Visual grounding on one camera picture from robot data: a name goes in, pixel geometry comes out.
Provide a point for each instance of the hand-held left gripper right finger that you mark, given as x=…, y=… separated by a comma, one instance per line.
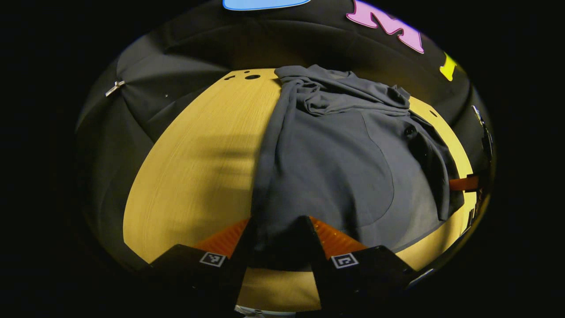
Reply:
x=318, y=260

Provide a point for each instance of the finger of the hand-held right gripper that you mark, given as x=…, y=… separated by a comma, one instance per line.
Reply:
x=465, y=183

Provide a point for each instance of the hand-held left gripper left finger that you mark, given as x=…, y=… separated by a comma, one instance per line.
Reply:
x=238, y=260

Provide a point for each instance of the grey polo shirt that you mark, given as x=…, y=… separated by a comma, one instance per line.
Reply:
x=331, y=176

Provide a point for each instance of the black backdrop cloth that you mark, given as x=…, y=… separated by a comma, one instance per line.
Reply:
x=145, y=70

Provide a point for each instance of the small silver clip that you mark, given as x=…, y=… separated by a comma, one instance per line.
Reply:
x=114, y=87

